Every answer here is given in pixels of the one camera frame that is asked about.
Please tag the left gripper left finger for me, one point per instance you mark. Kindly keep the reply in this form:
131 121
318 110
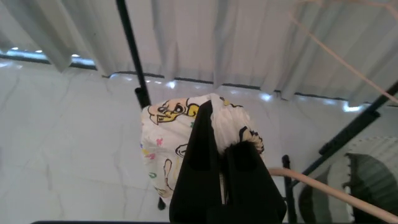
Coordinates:
199 186

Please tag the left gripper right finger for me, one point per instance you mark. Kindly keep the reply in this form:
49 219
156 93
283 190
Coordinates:
248 193

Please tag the cream printed garment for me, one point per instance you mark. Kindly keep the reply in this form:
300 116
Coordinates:
168 137

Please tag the pink clothes hanger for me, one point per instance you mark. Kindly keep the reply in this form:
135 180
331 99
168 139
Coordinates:
326 188

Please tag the white laundry basket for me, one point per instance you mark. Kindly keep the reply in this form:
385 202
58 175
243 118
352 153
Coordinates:
373 146

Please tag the black clothes rack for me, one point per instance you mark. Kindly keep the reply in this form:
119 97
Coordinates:
133 46

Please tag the white curtain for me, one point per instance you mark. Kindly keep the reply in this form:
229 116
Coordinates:
217 37

